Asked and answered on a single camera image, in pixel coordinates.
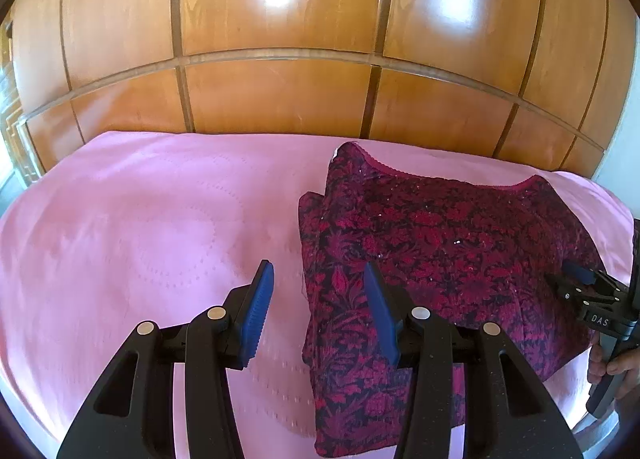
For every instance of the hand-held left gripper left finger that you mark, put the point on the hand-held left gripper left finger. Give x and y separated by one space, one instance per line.
256 304

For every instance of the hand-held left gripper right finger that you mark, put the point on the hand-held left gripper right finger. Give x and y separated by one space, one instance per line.
382 314

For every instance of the pink bedsheet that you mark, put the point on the pink bedsheet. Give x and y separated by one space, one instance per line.
150 239

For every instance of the wooden panelled wardrobe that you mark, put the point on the wooden panelled wardrobe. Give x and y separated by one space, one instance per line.
310 39

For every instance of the white carved frame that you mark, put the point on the white carved frame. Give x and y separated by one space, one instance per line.
20 139

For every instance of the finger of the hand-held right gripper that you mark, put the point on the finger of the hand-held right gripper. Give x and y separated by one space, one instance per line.
570 293
580 271

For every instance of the person's right hand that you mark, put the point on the person's right hand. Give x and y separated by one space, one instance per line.
625 371

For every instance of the maroon patterned knit top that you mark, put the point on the maroon patterned knit top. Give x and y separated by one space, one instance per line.
450 239

